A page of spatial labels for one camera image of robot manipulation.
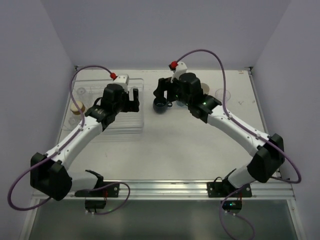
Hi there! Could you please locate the dark blue squat mug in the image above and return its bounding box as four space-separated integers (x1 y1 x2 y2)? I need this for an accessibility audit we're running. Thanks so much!
152 98 173 114

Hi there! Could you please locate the orange mug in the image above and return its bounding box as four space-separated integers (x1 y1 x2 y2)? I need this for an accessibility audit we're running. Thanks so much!
201 83 210 95

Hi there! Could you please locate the beige bottomed cup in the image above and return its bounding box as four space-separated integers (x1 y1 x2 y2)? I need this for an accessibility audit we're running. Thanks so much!
69 100 86 116

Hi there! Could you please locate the clear glass with sticker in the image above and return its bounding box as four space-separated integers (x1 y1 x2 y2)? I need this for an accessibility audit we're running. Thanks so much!
214 88 231 102

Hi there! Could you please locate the light blue floral mug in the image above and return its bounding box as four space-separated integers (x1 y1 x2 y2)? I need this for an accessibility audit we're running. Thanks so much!
176 100 187 108

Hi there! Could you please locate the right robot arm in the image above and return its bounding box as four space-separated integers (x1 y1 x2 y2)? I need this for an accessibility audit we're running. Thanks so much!
153 72 285 189

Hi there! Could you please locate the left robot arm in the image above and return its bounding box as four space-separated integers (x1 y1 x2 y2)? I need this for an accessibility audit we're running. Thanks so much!
30 83 140 201

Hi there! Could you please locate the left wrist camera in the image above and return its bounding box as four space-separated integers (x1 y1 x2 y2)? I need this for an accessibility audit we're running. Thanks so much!
112 74 130 92

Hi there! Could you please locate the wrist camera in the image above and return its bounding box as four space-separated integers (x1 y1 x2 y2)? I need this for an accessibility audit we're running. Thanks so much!
169 61 188 83
112 74 130 92

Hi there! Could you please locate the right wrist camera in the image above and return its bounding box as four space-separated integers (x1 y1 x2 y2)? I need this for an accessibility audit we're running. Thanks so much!
169 61 188 83

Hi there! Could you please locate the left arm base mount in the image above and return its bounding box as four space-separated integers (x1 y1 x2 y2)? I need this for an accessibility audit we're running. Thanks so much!
74 181 120 214

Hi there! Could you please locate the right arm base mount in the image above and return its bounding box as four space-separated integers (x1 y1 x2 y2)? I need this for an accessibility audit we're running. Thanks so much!
206 176 253 214

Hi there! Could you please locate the aluminium mounting rail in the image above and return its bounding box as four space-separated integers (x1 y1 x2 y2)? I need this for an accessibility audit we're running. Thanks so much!
32 178 296 201

